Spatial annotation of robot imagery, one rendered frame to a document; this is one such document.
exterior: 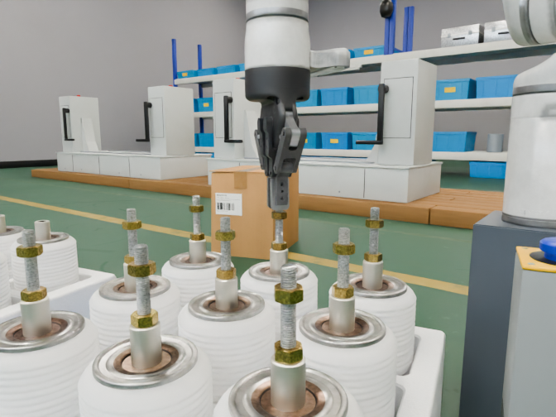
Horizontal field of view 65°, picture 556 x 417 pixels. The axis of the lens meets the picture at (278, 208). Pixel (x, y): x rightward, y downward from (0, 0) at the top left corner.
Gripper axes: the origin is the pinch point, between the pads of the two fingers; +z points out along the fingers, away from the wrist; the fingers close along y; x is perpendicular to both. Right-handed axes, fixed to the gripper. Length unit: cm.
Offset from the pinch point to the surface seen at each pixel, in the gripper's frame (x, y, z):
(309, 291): 2.6, 4.0, 11.3
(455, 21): 543, -633, -209
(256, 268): -2.3, -1.6, 9.7
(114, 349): -18.4, 15.2, 9.6
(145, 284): -15.9, 17.8, 3.7
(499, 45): 322, -299, -92
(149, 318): -15.7, 18.1, 6.2
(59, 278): -28.6, -24.5, 15.4
